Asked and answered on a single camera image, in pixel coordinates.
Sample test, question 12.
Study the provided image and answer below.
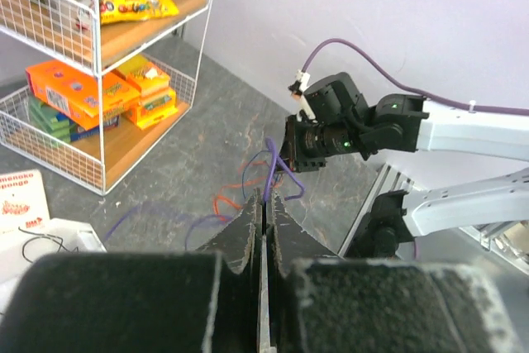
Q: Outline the small white pink box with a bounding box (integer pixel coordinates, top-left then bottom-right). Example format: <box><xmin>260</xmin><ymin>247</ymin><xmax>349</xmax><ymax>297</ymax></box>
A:
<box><xmin>0</xmin><ymin>169</ymin><xmax>50</xmax><ymax>234</ymax></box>

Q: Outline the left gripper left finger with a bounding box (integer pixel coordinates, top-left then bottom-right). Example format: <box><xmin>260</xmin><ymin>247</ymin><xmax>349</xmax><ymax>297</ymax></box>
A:
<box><xmin>1</xmin><ymin>193</ymin><xmax>262</xmax><ymax>352</ymax></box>

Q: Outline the orange box left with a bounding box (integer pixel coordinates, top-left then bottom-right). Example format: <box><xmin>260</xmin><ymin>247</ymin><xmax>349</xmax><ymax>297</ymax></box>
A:
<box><xmin>26</xmin><ymin>60</ymin><xmax>140</xmax><ymax>130</ymax></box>

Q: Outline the yellow candy bag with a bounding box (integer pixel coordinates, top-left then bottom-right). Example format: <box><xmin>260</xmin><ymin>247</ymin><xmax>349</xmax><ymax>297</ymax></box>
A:
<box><xmin>99</xmin><ymin>0</ymin><xmax>179</xmax><ymax>25</ymax></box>

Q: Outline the green box under orange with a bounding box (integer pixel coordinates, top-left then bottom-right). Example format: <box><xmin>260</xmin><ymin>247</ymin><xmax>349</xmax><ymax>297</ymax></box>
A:
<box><xmin>26</xmin><ymin>96</ymin><xmax>100</xmax><ymax>145</ymax></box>

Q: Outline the white wire shelf rack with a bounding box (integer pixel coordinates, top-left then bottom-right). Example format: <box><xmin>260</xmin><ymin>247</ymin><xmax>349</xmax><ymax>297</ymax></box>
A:
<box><xmin>1</xmin><ymin>0</ymin><xmax>213</xmax><ymax>195</ymax></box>

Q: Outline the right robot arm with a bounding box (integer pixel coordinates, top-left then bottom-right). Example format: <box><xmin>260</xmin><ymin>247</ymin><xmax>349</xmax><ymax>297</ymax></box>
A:
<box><xmin>278</xmin><ymin>73</ymin><xmax>528</xmax><ymax>258</ymax></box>

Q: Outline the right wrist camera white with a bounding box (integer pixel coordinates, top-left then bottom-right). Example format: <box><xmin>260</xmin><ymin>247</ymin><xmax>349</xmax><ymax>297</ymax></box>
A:
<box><xmin>288</xmin><ymin>69</ymin><xmax>316</xmax><ymax>122</ymax></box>

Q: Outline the dark green wire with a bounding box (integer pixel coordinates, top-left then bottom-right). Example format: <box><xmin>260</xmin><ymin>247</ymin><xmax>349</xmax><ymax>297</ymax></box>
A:
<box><xmin>21</xmin><ymin>227</ymin><xmax>79</xmax><ymax>264</ymax></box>

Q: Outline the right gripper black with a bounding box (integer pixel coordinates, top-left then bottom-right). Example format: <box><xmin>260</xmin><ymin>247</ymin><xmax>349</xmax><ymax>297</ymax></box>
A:
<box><xmin>279</xmin><ymin>115</ymin><xmax>326</xmax><ymax>174</ymax></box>

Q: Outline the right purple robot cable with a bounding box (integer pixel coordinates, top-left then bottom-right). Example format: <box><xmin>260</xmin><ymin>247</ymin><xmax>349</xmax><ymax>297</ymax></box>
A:
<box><xmin>301</xmin><ymin>37</ymin><xmax>529</xmax><ymax>117</ymax></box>

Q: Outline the orange box stack right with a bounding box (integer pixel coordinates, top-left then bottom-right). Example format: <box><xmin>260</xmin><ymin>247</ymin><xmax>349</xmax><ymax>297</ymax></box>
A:
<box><xmin>112</xmin><ymin>55</ymin><xmax>178</xmax><ymax>130</ymax></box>

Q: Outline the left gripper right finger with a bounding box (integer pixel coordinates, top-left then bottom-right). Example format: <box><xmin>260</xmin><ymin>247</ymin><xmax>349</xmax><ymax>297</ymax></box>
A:
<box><xmin>265</xmin><ymin>195</ymin><xmax>521</xmax><ymax>352</ymax></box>

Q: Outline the white compartment tray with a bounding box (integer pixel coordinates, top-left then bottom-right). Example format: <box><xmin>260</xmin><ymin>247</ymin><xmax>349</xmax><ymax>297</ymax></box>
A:
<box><xmin>1</xmin><ymin>218</ymin><xmax>106</xmax><ymax>313</ymax></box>

